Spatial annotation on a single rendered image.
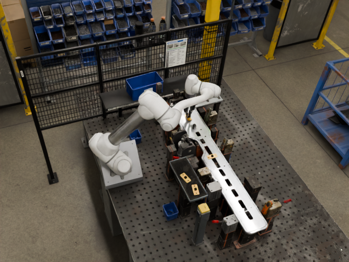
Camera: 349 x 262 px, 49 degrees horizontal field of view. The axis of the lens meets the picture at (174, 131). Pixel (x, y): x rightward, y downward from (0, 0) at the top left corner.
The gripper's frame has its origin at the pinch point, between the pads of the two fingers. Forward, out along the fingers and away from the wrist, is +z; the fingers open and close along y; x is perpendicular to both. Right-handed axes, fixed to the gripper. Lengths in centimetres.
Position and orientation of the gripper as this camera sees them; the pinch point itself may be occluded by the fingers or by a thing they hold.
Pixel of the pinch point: (188, 114)
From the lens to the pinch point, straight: 333.8
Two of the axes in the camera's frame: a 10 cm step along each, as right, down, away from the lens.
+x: -3.9, -6.8, 6.2
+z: -0.5, 6.9, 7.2
